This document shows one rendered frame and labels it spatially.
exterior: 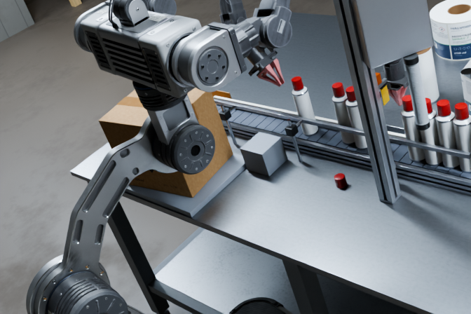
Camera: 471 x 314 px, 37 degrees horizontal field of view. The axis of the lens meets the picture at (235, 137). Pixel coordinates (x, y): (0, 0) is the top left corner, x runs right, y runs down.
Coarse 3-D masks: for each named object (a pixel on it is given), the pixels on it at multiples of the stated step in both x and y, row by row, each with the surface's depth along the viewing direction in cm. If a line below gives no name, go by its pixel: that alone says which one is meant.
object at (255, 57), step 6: (252, 48) 226; (252, 54) 226; (258, 54) 225; (264, 54) 226; (270, 54) 226; (276, 54) 229; (252, 60) 226; (258, 60) 225; (258, 66) 223; (252, 72) 227
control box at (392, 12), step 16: (352, 0) 166; (368, 0) 164; (384, 0) 165; (400, 0) 166; (416, 0) 167; (368, 16) 166; (384, 16) 167; (400, 16) 168; (416, 16) 169; (368, 32) 168; (384, 32) 169; (400, 32) 170; (416, 32) 171; (368, 48) 170; (384, 48) 171; (400, 48) 172; (416, 48) 173; (368, 64) 173
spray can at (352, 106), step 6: (348, 90) 207; (348, 96) 208; (354, 96) 208; (348, 102) 209; (354, 102) 208; (348, 108) 210; (354, 108) 209; (348, 114) 212; (354, 114) 210; (354, 120) 211; (360, 120) 211; (354, 126) 213; (360, 126) 212; (354, 138) 216; (360, 138) 214; (360, 144) 216; (366, 144) 215
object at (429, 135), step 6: (426, 102) 191; (432, 114) 192; (432, 120) 192; (432, 126) 193; (426, 132) 194; (432, 132) 194; (426, 138) 196; (432, 138) 195; (438, 138) 196; (438, 144) 197; (426, 150) 198; (426, 156) 200; (432, 156) 198; (438, 156) 198; (426, 162) 202; (432, 162) 200; (438, 162) 199
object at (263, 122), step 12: (228, 108) 263; (240, 120) 253; (252, 120) 250; (264, 120) 248; (276, 120) 246; (276, 132) 239; (300, 132) 235; (324, 132) 231; (336, 132) 228; (336, 144) 223; (396, 144) 214; (396, 156) 209; (408, 156) 207; (432, 168) 199; (444, 168) 198; (456, 168) 196
